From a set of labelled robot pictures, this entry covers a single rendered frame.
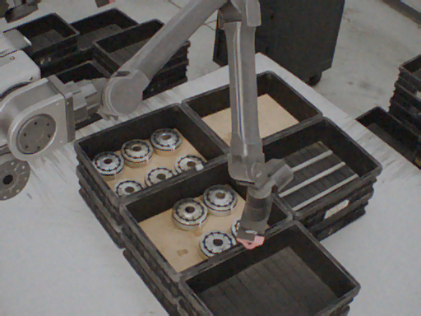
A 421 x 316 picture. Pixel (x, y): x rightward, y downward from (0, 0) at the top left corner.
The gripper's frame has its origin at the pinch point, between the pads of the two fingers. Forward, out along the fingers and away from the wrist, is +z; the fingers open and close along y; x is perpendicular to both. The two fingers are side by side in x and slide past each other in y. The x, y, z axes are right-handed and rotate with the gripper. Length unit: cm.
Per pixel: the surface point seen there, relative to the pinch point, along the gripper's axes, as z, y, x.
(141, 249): 11.0, -7.4, 29.4
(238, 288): 12.1, -11.7, 0.6
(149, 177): 13.1, 18.7, 35.0
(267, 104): 26, 69, 7
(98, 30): 84, 157, 115
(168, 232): 13.7, 1.8, 23.9
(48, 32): 68, 133, 134
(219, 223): 15.3, 9.6, 11.0
